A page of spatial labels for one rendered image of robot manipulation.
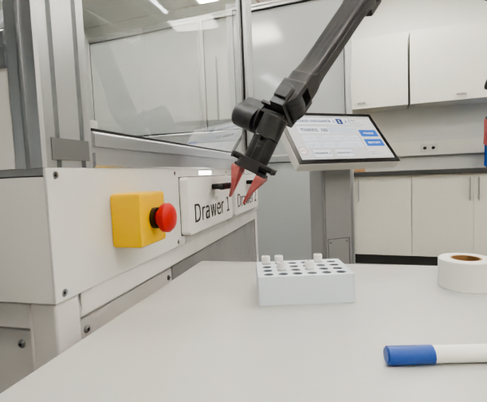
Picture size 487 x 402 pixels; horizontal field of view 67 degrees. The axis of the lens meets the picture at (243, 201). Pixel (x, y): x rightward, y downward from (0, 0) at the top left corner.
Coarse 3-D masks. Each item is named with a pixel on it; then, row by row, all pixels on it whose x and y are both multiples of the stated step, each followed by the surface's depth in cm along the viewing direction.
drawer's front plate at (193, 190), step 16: (208, 176) 81; (224, 176) 92; (192, 192) 72; (208, 192) 80; (224, 192) 91; (192, 208) 71; (208, 208) 80; (224, 208) 91; (192, 224) 71; (208, 224) 80
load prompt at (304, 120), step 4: (300, 120) 165; (304, 120) 165; (308, 120) 166; (312, 120) 167; (316, 120) 168; (320, 120) 168; (324, 120) 169; (328, 120) 170; (332, 120) 171; (336, 120) 172; (340, 120) 173; (344, 120) 173; (348, 120) 174; (304, 124) 164; (308, 124) 164; (312, 124) 165; (316, 124) 166; (320, 124) 167; (324, 124) 167; (328, 124) 168; (332, 124) 169; (336, 124) 170; (340, 124) 171; (344, 124) 171; (348, 124) 172
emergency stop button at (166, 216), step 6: (162, 204) 50; (168, 204) 50; (162, 210) 49; (168, 210) 49; (174, 210) 51; (156, 216) 50; (162, 216) 49; (168, 216) 49; (174, 216) 51; (156, 222) 50; (162, 222) 49; (168, 222) 49; (174, 222) 51; (162, 228) 49; (168, 228) 49
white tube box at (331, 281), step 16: (256, 272) 55; (272, 272) 49; (288, 272) 49; (304, 272) 49; (320, 272) 48; (336, 272) 48; (352, 272) 48; (272, 288) 47; (288, 288) 47; (304, 288) 47; (320, 288) 47; (336, 288) 47; (352, 288) 47; (272, 304) 48; (288, 304) 48; (304, 304) 48
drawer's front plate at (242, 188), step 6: (252, 174) 125; (240, 180) 106; (240, 186) 106; (246, 186) 113; (234, 192) 100; (240, 192) 106; (246, 192) 113; (234, 198) 100; (234, 204) 100; (246, 204) 113; (252, 204) 120; (234, 210) 100; (240, 210) 105; (246, 210) 112
